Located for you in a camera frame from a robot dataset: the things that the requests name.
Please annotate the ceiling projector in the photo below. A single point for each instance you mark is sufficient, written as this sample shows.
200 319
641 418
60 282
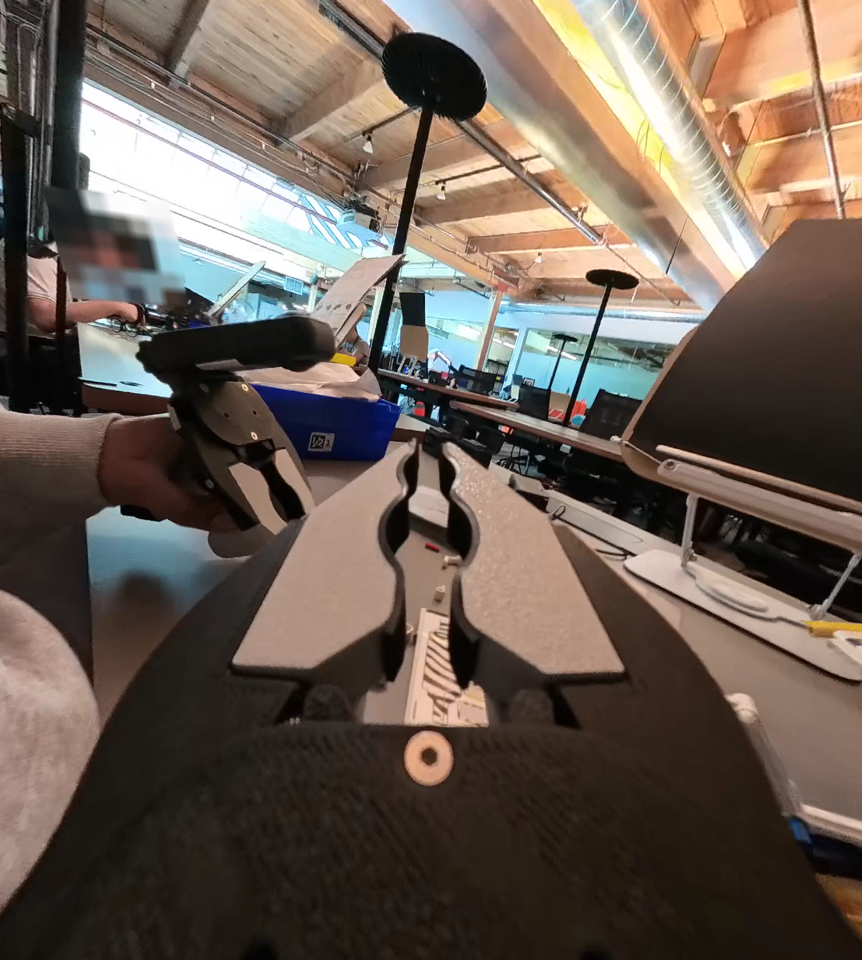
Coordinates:
360 219

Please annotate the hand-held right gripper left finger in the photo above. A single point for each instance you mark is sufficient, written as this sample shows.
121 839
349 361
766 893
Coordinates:
326 585

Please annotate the large blue storage bin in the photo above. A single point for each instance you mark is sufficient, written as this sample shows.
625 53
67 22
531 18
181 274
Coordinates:
356 427

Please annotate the person's grey hoodie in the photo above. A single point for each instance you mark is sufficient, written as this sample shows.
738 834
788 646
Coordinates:
11 712

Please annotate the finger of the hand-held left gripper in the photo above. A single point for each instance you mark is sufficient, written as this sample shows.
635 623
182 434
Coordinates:
251 487
247 543

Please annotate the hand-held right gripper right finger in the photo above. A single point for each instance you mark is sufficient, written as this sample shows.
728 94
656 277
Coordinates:
536 592

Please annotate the brown wooden desk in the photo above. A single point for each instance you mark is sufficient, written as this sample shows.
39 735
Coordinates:
551 431

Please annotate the black monitor on stand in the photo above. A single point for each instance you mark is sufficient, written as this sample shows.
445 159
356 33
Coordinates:
791 360

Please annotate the zebra sticker sheet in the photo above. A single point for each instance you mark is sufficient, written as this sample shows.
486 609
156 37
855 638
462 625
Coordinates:
438 667

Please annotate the light wooden desk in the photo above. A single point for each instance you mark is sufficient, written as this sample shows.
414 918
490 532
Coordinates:
108 360

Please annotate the tan picture board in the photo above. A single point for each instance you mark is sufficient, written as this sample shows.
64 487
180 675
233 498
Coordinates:
356 292

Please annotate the person's left hand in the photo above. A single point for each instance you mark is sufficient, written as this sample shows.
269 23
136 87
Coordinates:
138 465

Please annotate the person's left forearm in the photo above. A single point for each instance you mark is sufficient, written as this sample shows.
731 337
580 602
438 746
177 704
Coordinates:
26 465

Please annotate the tall black floor lamp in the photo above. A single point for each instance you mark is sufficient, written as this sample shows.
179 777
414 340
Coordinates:
435 75

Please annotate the black monitor on pole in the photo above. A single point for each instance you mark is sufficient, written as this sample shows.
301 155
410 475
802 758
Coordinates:
63 112

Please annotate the white metal stand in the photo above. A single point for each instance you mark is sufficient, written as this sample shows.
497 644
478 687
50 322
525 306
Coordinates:
671 570

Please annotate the black mesh office chair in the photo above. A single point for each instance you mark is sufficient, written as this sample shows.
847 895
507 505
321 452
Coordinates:
618 412

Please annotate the silver ventilation duct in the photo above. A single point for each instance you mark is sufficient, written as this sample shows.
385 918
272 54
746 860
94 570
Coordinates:
588 112

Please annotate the black upright panel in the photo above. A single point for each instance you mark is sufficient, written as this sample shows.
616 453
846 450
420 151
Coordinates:
413 315

